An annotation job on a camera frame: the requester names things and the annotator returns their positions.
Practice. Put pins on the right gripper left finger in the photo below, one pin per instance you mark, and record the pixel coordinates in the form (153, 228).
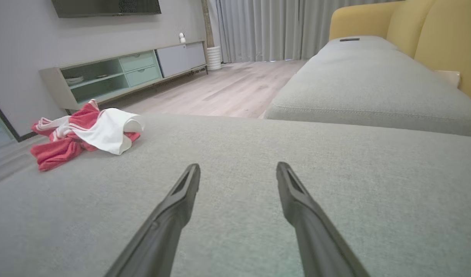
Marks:
(170, 215)

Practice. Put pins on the black remote control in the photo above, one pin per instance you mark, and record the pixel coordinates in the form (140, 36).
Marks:
(349, 39)

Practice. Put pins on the grey and green tv cabinet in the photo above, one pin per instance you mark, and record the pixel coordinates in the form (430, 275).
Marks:
(181, 57)

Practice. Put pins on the small white camera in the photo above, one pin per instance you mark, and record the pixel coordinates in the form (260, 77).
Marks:
(182, 37)

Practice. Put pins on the indoor plant with brown trunk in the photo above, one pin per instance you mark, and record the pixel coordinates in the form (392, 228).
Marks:
(207, 23)

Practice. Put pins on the small beige box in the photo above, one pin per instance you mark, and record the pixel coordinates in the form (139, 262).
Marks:
(448, 77)

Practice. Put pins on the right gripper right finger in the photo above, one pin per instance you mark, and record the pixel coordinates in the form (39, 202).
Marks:
(308, 223)

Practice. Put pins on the black wall television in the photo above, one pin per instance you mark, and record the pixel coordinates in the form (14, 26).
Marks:
(104, 7)

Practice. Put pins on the white ribbed plant pot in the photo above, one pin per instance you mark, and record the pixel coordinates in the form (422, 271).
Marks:
(213, 57)

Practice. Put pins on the white bowl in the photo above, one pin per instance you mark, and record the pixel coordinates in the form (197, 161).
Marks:
(74, 80)

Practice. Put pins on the red and white shirt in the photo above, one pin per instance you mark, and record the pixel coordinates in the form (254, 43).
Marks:
(104, 130)

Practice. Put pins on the long grey sofa seat cushion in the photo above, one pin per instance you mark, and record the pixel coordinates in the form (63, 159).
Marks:
(354, 84)

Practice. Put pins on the yellow sofa backrest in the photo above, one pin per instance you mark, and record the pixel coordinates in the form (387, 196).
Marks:
(446, 34)

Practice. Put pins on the grey pleated curtain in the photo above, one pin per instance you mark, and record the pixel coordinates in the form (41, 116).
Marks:
(266, 27)

